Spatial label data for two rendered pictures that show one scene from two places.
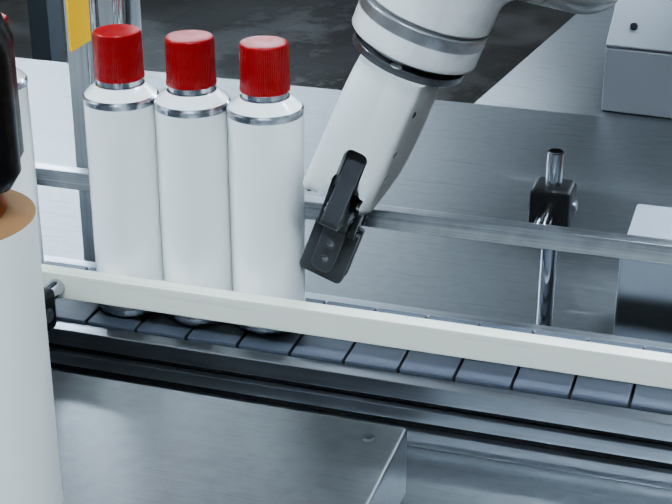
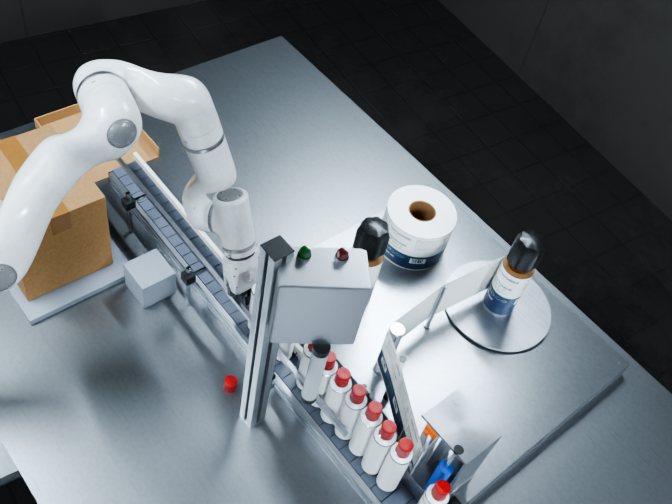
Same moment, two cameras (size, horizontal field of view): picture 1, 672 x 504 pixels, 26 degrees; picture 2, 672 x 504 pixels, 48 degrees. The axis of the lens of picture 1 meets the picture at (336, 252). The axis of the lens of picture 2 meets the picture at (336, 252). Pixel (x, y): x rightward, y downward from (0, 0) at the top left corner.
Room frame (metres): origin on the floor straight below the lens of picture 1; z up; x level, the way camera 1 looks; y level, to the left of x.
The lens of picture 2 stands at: (1.87, 0.61, 2.56)
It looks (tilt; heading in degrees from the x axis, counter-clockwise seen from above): 50 degrees down; 203
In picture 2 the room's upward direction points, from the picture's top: 14 degrees clockwise
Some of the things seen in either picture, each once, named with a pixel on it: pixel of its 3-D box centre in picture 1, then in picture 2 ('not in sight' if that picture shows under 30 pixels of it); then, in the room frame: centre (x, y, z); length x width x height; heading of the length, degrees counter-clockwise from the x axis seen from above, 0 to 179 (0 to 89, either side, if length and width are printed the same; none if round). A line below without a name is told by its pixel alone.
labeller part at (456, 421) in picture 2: not in sight; (461, 426); (1.00, 0.62, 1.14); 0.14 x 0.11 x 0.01; 72
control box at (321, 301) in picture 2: not in sight; (316, 295); (1.08, 0.26, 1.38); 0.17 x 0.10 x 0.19; 128
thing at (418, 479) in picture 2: not in sight; (443, 453); (1.01, 0.62, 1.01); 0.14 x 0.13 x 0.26; 72
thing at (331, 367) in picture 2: not in sight; (323, 378); (1.00, 0.29, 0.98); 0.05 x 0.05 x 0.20
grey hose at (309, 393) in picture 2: not in sight; (314, 373); (1.11, 0.31, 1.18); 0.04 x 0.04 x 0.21
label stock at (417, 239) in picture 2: not in sight; (416, 227); (0.41, 0.22, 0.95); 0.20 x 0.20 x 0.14
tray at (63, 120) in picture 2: not in sight; (97, 137); (0.67, -0.77, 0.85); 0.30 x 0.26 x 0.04; 72
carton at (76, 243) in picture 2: not in sight; (39, 212); (1.06, -0.57, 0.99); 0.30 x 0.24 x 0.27; 72
